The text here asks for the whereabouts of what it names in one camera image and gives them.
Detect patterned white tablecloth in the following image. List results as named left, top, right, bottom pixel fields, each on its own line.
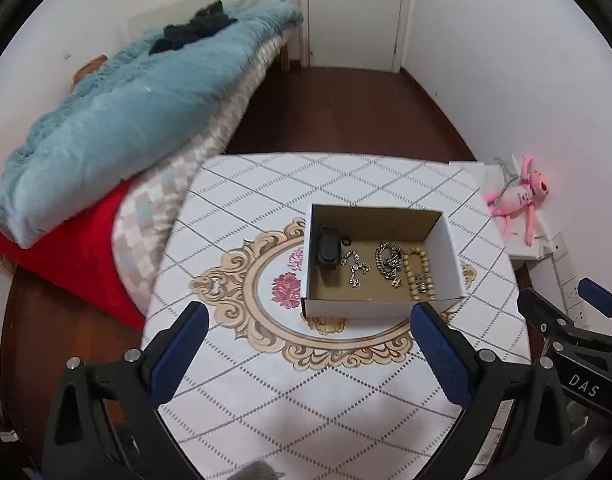
left=140, top=152, right=532, bottom=480

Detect wooden bead bracelet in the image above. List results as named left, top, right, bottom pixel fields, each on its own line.
left=403, top=247, right=437, bottom=303

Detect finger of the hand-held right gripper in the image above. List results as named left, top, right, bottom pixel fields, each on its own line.
left=578, top=278, right=612, bottom=333
left=517, top=287, right=612, bottom=356

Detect light wooden bed frame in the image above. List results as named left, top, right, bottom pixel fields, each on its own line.
left=278, top=35, right=307, bottom=72

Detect white door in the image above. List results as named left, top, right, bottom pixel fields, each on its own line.
left=298, top=0, right=414, bottom=73

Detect light blue blanket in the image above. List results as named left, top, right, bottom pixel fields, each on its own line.
left=0, top=0, right=304, bottom=248

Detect white power strip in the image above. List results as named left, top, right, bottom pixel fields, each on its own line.
left=551, top=232, right=594, bottom=328

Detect cardboard box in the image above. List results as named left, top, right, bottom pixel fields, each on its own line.
left=301, top=203, right=469, bottom=320

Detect black clothes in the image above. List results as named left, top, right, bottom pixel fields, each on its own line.
left=150, top=1, right=239, bottom=55

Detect brown wooden bed part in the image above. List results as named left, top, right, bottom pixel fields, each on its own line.
left=72, top=55, right=109, bottom=88

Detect thick silver chain bracelet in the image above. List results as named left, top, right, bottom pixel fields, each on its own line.
left=375, top=241, right=404, bottom=288

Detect black smart band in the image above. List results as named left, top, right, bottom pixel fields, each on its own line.
left=313, top=226, right=343, bottom=272

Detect checkered grey quilt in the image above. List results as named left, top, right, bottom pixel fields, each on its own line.
left=113, top=30, right=291, bottom=316

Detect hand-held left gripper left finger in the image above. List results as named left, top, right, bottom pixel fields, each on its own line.
left=43, top=301, right=211, bottom=480

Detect red blanket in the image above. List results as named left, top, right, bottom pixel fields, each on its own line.
left=0, top=180, right=146, bottom=331

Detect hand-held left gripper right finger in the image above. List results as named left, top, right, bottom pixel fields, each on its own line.
left=410, top=302, right=574, bottom=480

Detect pink plush toy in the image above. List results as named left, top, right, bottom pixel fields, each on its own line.
left=486, top=155, right=552, bottom=247

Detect thin silver necklace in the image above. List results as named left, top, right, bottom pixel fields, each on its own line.
left=340, top=250, right=371, bottom=289

